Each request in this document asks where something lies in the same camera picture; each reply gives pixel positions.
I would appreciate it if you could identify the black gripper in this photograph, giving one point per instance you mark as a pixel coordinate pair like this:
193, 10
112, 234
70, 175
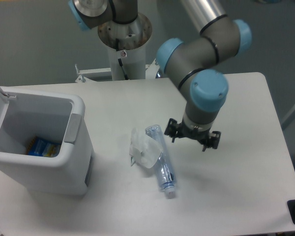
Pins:
181, 130

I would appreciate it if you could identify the clear plastic bottle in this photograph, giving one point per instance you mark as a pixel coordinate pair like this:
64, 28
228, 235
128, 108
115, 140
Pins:
163, 168

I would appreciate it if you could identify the white paper wrapper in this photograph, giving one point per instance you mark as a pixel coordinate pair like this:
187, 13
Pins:
143, 149

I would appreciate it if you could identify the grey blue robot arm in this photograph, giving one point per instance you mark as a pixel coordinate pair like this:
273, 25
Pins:
188, 66

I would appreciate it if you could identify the white open trash can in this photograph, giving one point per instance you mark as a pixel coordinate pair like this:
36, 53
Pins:
56, 117

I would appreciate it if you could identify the blue yellow package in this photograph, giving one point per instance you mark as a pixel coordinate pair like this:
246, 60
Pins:
42, 147

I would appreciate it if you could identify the white pedestal base frame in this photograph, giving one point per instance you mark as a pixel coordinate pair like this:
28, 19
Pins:
153, 71

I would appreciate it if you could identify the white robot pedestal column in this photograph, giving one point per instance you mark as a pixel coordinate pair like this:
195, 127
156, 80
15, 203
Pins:
126, 47

